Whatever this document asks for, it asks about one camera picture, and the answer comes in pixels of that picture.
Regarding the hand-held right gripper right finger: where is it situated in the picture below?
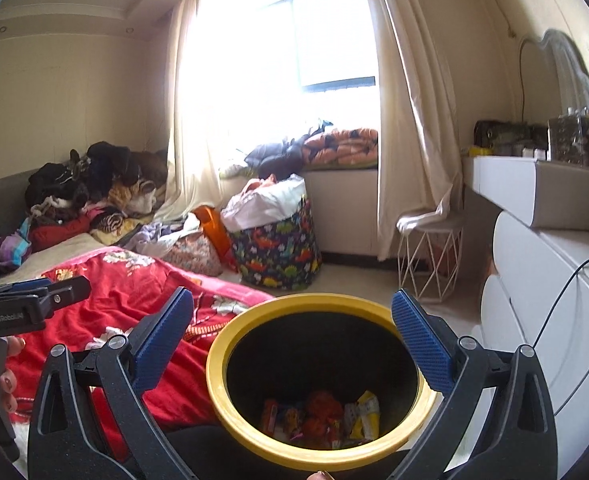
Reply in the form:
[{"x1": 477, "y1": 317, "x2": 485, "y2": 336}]
[{"x1": 391, "y1": 289, "x2": 559, "y2": 480}]

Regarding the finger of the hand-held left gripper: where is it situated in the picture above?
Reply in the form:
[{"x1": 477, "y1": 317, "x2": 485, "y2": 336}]
[
  {"x1": 0, "y1": 278, "x2": 51, "y2": 298},
  {"x1": 37, "y1": 275, "x2": 92, "y2": 311}
]

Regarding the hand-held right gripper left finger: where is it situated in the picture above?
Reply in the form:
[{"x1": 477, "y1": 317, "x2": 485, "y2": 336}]
[{"x1": 27, "y1": 286, "x2": 215, "y2": 480}]

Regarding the yellow snack wrapper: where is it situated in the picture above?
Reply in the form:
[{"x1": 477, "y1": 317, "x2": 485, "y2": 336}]
[{"x1": 347, "y1": 390, "x2": 381, "y2": 443}]

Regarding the yellow rimmed black bin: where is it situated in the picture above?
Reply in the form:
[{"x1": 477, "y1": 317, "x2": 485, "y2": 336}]
[{"x1": 206, "y1": 294, "x2": 438, "y2": 472}]

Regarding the red plastic bag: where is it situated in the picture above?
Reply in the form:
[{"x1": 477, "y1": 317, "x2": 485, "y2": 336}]
[{"x1": 305, "y1": 391, "x2": 345, "y2": 441}]

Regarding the red snack packet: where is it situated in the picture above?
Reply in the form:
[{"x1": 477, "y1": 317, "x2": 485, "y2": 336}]
[{"x1": 262, "y1": 399, "x2": 280, "y2": 433}]

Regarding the orange snack packet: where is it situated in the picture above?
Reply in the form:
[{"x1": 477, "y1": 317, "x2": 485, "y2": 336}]
[{"x1": 282, "y1": 405, "x2": 303, "y2": 441}]

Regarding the person's left hand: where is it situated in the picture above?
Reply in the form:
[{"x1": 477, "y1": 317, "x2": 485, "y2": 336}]
[{"x1": 0, "y1": 336, "x2": 28, "y2": 415}]

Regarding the beige blanket with pink edge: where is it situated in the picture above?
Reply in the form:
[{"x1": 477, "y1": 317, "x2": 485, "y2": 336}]
[{"x1": 0, "y1": 232, "x2": 105, "y2": 286}]

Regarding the purple blue striped cloth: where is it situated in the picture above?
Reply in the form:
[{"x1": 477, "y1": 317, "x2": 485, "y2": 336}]
[{"x1": 0, "y1": 220, "x2": 32, "y2": 273}]

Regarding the red floral blanket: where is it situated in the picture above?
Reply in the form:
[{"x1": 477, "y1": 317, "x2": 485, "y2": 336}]
[{"x1": 4, "y1": 247, "x2": 275, "y2": 461}]

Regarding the red garment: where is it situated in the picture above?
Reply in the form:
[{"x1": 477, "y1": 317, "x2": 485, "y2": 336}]
[{"x1": 28, "y1": 217, "x2": 95, "y2": 253}]

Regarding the pink floral cushion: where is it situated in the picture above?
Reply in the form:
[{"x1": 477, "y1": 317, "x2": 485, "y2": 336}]
[{"x1": 164, "y1": 232, "x2": 224, "y2": 278}]

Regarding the white lavender clothes heap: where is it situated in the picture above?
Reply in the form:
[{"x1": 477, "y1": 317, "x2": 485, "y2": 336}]
[{"x1": 124, "y1": 212, "x2": 205, "y2": 258}]

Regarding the orange bag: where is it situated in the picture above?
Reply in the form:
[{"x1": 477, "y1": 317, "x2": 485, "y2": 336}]
[{"x1": 193, "y1": 205, "x2": 240, "y2": 273}]

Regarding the white drawer cabinet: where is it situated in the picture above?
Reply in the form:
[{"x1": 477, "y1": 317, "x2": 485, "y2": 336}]
[{"x1": 479, "y1": 210, "x2": 589, "y2": 436}]

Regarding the pile of dark clothes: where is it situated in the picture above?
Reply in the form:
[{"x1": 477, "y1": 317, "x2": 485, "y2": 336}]
[{"x1": 24, "y1": 141, "x2": 170, "y2": 221}]

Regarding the dinosaur print fabric basket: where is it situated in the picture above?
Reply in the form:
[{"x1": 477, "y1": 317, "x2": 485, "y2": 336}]
[{"x1": 229, "y1": 197, "x2": 323, "y2": 291}]

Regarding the white plastic bag of laundry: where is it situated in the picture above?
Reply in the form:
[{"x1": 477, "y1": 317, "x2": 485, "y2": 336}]
[{"x1": 221, "y1": 174, "x2": 308, "y2": 233}]

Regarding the white vanity desk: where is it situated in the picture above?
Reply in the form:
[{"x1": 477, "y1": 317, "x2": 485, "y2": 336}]
[{"x1": 462, "y1": 155, "x2": 589, "y2": 231}]

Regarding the cream curtain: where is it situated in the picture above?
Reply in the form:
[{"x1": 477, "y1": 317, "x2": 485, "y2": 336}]
[
  {"x1": 164, "y1": 0, "x2": 255, "y2": 221},
  {"x1": 357, "y1": 0, "x2": 463, "y2": 261}
]

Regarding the orange patterned quilt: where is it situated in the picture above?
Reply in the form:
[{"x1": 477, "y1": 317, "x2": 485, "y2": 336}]
[{"x1": 302, "y1": 127, "x2": 379, "y2": 167}]

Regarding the dark jacket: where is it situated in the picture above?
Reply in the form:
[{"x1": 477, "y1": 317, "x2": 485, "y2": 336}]
[{"x1": 244, "y1": 137, "x2": 308, "y2": 178}]

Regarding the black handbag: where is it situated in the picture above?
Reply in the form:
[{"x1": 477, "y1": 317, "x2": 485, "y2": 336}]
[{"x1": 475, "y1": 120, "x2": 548, "y2": 158}]

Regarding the clear cosmetics organizer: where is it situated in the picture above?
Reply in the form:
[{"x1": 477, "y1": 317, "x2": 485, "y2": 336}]
[{"x1": 547, "y1": 115, "x2": 589, "y2": 166}]

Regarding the wavy framed mirror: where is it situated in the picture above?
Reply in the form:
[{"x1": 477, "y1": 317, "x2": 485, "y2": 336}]
[{"x1": 519, "y1": 29, "x2": 589, "y2": 116}]

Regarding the window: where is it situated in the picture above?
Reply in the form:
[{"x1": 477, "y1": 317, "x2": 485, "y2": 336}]
[{"x1": 194, "y1": 0, "x2": 380, "y2": 171}]

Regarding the white wire side table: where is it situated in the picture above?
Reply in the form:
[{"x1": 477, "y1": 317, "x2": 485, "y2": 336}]
[{"x1": 396, "y1": 207, "x2": 468, "y2": 303}]

